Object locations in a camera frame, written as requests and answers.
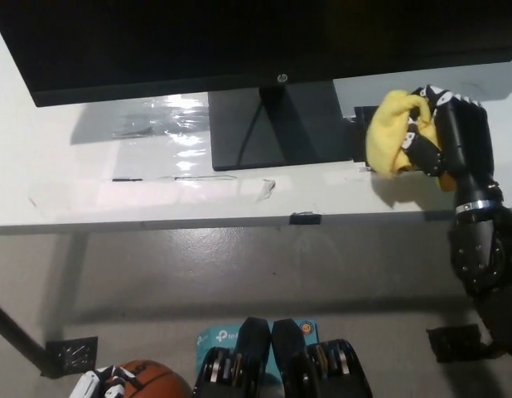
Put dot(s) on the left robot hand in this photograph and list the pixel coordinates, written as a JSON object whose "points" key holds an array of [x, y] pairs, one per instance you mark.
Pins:
{"points": [[88, 385]]}

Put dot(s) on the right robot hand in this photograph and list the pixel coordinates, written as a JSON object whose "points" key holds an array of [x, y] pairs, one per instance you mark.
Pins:
{"points": [[463, 137]]}

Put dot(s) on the yellow cloth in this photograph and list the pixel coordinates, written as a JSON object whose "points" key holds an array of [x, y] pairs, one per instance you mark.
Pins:
{"points": [[388, 132]]}

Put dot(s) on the white desk leg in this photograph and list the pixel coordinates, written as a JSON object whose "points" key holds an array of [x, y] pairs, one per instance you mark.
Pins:
{"points": [[71, 282]]}

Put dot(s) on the black HP monitor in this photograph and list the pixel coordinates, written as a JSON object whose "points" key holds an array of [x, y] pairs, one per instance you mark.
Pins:
{"points": [[198, 41]]}

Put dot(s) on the black floor tape patch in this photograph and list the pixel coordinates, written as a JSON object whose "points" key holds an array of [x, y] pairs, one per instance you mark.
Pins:
{"points": [[71, 354], [455, 344]]}

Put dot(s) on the orange basketball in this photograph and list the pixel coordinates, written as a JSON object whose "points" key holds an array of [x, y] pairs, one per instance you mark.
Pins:
{"points": [[160, 383]]}

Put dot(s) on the teal tp-link box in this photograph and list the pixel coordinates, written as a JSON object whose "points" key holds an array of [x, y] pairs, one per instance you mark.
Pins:
{"points": [[216, 333]]}

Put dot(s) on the crumpled clear tape piece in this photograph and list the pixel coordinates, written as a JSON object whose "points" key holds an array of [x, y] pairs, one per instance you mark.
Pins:
{"points": [[266, 190]]}

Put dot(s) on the thin black tape strip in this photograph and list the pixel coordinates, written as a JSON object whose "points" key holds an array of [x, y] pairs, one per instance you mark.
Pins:
{"points": [[127, 179]]}

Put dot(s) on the clear plastic tape sheet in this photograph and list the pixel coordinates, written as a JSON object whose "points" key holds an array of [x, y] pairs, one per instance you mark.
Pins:
{"points": [[165, 124]]}

